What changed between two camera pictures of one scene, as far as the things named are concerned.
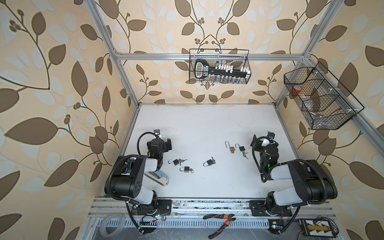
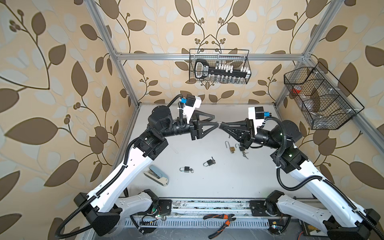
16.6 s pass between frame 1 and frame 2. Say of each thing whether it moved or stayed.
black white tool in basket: stayed
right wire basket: stayed
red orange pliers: stayed
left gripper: moved
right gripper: moved
